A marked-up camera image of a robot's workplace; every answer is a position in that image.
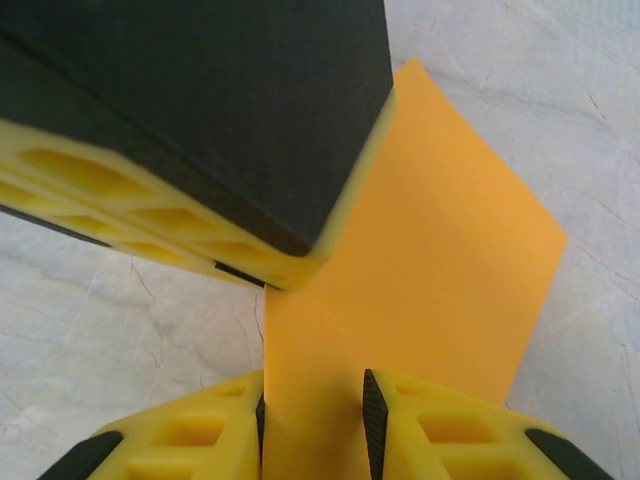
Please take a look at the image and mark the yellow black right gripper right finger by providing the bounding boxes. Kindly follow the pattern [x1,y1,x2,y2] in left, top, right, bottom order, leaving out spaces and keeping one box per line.
[361,367,617,480]

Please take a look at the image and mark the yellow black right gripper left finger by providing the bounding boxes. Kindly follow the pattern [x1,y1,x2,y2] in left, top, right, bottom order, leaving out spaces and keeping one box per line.
[35,368,267,480]

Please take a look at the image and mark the orange paper sheet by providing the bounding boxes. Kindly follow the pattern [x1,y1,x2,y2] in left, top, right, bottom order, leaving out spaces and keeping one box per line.
[260,56,570,480]

